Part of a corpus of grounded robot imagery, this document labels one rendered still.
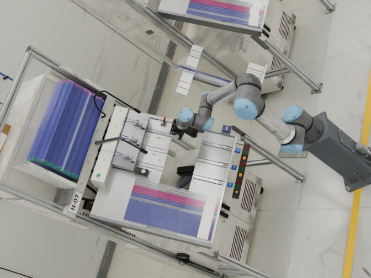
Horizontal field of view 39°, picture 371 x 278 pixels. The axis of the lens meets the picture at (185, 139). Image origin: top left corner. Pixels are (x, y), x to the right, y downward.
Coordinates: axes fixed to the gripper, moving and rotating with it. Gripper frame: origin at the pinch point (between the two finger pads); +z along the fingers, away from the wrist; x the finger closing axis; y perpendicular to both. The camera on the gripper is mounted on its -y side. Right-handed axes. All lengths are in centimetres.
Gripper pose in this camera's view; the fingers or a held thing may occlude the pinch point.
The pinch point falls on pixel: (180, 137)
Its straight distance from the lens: 314.1
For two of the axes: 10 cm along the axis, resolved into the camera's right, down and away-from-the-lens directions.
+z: -1.7, 3.4, 9.3
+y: -9.5, -2.9, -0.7
